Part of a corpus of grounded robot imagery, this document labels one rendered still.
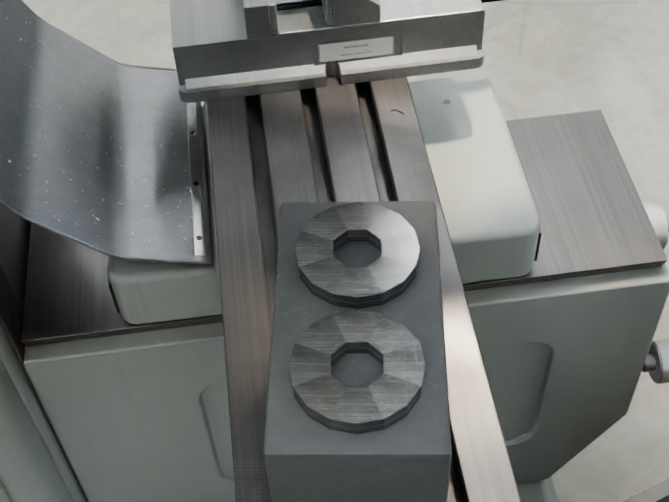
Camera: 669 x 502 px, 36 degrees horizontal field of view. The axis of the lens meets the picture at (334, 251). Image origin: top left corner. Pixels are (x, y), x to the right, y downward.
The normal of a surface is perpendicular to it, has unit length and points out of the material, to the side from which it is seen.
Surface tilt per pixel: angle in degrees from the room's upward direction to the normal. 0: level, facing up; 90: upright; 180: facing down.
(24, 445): 89
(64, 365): 90
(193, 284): 90
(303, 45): 90
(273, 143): 0
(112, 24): 0
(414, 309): 0
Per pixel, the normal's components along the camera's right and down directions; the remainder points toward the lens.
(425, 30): 0.14, 0.76
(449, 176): -0.04, -0.65
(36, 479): 0.75, 0.47
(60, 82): 0.68, -0.54
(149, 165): 0.25, -0.65
